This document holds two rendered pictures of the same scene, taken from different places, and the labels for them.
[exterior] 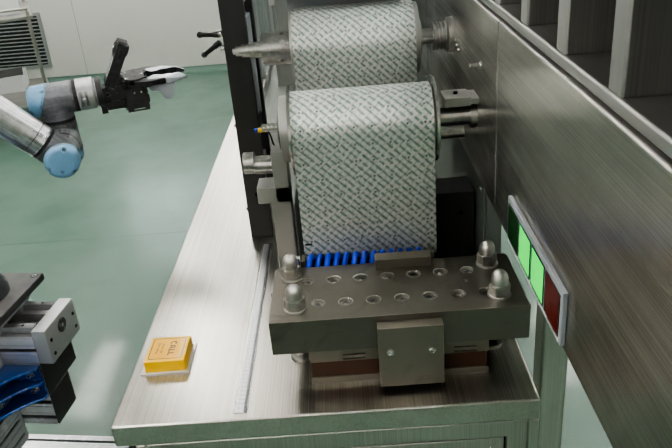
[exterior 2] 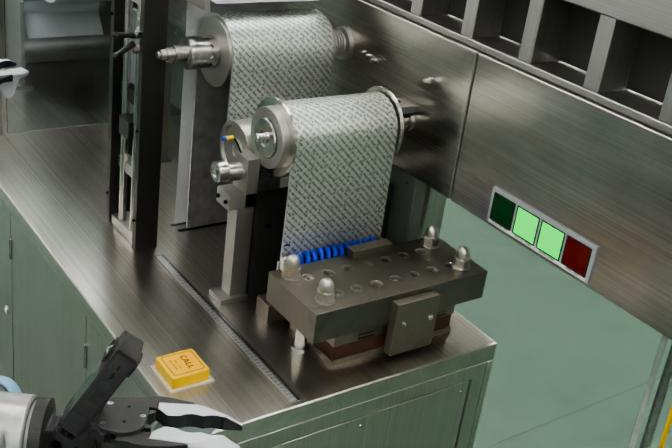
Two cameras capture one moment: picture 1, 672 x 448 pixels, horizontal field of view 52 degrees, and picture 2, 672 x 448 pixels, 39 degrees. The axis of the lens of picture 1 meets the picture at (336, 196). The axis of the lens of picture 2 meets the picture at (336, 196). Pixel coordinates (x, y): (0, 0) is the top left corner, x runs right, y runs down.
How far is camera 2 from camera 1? 103 cm
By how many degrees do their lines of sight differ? 35
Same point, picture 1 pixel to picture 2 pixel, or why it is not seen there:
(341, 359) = (356, 339)
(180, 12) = not seen: outside the picture
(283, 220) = (244, 225)
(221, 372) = (243, 374)
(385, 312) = (396, 291)
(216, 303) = (170, 318)
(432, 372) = (425, 336)
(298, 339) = (334, 325)
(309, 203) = (295, 206)
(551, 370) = not seen: hidden behind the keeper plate
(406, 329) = (417, 302)
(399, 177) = (366, 177)
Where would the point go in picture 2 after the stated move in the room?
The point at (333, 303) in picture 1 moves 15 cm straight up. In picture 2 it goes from (350, 291) to (361, 216)
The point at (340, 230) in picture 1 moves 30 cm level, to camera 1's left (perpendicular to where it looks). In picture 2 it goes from (314, 228) to (171, 259)
